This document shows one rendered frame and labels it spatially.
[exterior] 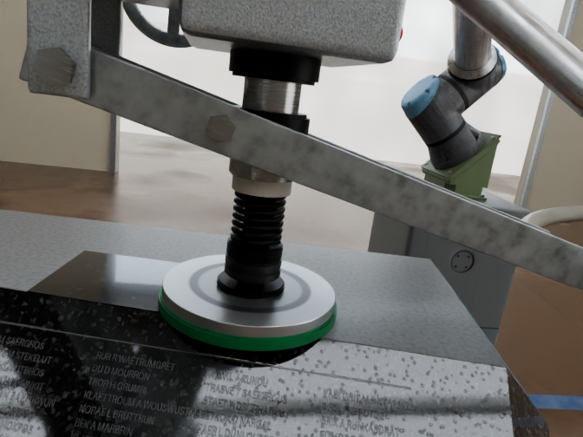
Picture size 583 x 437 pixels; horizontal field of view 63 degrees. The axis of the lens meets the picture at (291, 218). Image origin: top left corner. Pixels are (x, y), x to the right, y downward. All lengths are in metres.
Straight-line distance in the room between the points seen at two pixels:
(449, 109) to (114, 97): 1.31
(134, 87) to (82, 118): 5.17
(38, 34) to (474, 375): 0.55
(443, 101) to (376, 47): 1.21
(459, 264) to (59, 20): 1.43
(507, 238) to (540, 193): 6.06
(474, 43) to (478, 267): 0.70
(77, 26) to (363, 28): 0.25
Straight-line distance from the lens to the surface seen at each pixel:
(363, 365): 0.56
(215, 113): 0.49
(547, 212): 0.98
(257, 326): 0.51
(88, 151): 5.69
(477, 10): 1.16
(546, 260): 0.67
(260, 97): 0.52
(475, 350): 0.62
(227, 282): 0.59
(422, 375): 0.57
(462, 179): 1.70
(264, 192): 0.53
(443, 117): 1.66
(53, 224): 0.89
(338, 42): 0.46
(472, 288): 1.73
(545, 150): 6.58
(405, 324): 0.63
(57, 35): 0.48
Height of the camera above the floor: 1.14
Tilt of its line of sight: 15 degrees down
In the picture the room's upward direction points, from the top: 7 degrees clockwise
